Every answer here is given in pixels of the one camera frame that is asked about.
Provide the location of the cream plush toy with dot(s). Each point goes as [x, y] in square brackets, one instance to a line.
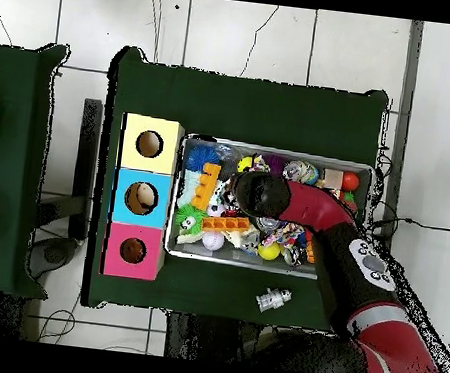
[239, 238]

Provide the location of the silver robot figure toy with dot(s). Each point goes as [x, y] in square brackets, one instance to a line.
[273, 299]

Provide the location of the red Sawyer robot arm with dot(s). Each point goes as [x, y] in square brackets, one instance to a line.
[315, 205]

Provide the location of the wooden box with three holes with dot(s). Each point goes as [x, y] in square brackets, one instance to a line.
[163, 163]

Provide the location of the shallow clear mesh bin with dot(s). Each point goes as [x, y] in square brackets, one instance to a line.
[209, 255]

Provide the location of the small soccer ball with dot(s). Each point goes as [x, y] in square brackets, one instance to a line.
[216, 210]

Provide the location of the light blue knitted cloth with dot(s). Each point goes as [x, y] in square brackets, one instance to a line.
[186, 190]

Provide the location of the blue spiky rubber ball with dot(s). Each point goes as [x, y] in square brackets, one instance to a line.
[198, 157]

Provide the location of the green fuzzy ball with eye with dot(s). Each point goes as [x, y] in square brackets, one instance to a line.
[189, 220]

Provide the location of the purple spiky ball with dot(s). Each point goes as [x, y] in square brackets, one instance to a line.
[273, 164]

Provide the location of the colourful drink can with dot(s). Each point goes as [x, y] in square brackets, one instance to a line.
[301, 172]

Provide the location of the plain wooden cube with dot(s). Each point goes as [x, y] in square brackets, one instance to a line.
[333, 178]

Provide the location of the red-orange ball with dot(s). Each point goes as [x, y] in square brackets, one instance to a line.
[350, 182]

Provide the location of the brown rubber ball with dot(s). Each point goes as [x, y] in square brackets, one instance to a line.
[351, 207]

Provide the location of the black upright panel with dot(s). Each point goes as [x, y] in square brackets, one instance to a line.
[87, 158]

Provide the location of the grey floor stand base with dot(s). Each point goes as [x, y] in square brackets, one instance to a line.
[54, 253]

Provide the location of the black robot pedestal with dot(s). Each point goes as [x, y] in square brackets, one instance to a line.
[207, 339]

